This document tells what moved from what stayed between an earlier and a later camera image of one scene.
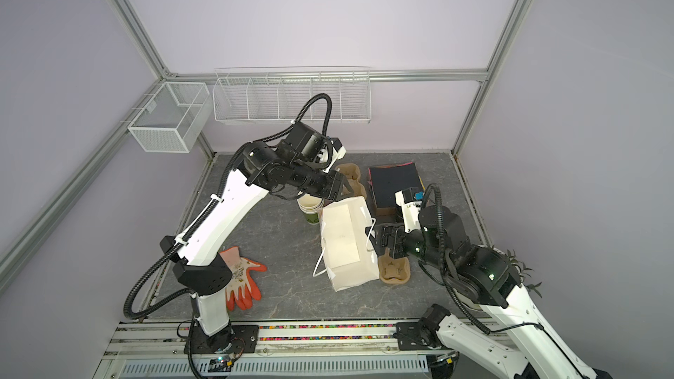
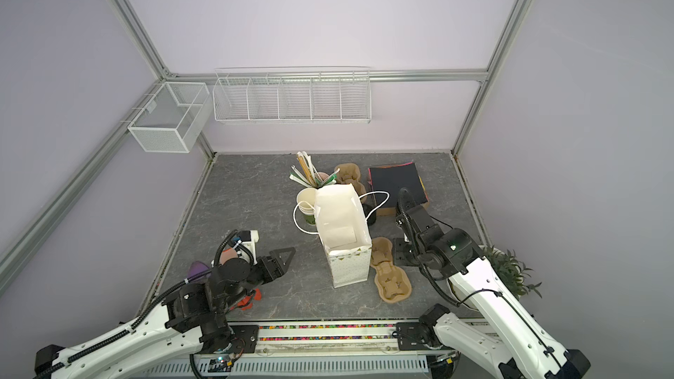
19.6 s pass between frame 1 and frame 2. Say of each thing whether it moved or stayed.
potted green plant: stayed
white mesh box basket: stayed
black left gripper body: moved
